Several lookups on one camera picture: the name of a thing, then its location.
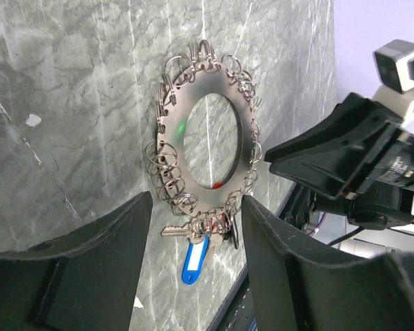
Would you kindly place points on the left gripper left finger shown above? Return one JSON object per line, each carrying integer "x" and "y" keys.
{"x": 85, "y": 280}

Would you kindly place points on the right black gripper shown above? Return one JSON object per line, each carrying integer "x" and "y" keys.
{"x": 367, "y": 176}

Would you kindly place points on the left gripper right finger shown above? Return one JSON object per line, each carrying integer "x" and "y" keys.
{"x": 299, "y": 283}

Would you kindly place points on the black key fob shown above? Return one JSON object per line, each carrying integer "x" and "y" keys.
{"x": 234, "y": 232}

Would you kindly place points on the blue tag key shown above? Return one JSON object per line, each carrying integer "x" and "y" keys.
{"x": 198, "y": 235}

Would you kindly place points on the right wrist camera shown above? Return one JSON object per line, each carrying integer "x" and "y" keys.
{"x": 395, "y": 66}

